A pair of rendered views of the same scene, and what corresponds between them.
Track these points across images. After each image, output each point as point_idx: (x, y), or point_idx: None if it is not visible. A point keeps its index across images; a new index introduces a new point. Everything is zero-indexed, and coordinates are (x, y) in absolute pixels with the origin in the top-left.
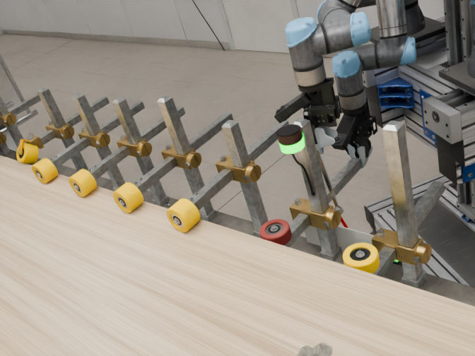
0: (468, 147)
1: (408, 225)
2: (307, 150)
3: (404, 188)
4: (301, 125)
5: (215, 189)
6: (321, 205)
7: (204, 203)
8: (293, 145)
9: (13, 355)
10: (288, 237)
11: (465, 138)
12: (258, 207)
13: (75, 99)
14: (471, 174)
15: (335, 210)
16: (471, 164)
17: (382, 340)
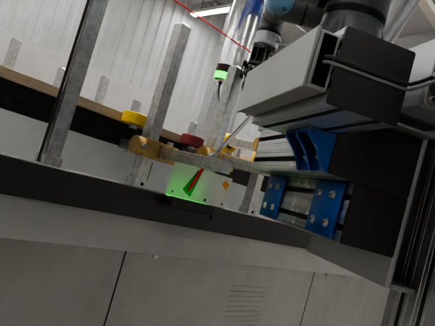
0: (260, 143)
1: (148, 112)
2: (223, 86)
3: (159, 74)
4: (230, 66)
5: (247, 145)
6: (208, 139)
7: (235, 145)
8: (215, 71)
9: None
10: (183, 138)
11: (263, 128)
12: (251, 180)
13: None
14: (263, 204)
15: (206, 147)
16: (270, 189)
17: None
